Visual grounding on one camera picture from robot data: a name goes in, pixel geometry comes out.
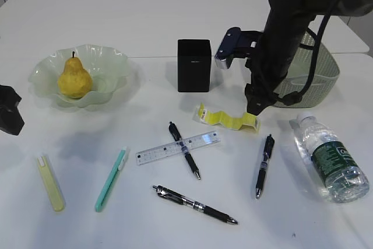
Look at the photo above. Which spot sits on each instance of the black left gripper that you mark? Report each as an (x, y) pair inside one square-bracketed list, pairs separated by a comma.
[(11, 120)]

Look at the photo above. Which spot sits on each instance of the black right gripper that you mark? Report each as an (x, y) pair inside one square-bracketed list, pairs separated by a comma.
[(267, 59)]

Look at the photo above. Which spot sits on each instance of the yellow pear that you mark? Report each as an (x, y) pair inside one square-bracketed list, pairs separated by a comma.
[(75, 82)]

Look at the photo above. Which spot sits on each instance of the yellow waste paper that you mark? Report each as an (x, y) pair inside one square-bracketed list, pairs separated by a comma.
[(220, 118)]

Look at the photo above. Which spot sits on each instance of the clear water bottle green label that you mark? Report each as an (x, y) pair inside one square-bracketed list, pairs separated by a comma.
[(341, 180)]

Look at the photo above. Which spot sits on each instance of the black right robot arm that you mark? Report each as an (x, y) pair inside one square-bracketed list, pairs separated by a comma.
[(287, 22)]

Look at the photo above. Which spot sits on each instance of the green woven plastic basket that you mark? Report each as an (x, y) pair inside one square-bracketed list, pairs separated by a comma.
[(325, 77)]

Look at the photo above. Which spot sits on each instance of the black square pen holder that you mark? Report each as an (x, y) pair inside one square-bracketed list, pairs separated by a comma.
[(194, 59)]

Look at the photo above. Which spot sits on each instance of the dark blue pen at right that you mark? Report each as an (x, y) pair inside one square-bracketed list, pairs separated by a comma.
[(267, 154)]

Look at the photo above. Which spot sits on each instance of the green wavy glass plate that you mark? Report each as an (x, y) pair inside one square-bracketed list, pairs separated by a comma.
[(107, 66)]

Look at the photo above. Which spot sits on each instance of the black pen on ruler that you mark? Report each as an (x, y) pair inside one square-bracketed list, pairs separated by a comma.
[(188, 157)]

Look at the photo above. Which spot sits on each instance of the transparent plastic ruler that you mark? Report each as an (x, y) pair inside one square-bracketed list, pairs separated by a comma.
[(177, 148)]

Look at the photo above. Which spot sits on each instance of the black pen at front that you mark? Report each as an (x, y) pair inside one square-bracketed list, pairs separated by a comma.
[(177, 198)]

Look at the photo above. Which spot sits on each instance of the blue silver right wrist camera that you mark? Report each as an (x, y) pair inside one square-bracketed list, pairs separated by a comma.
[(236, 43)]

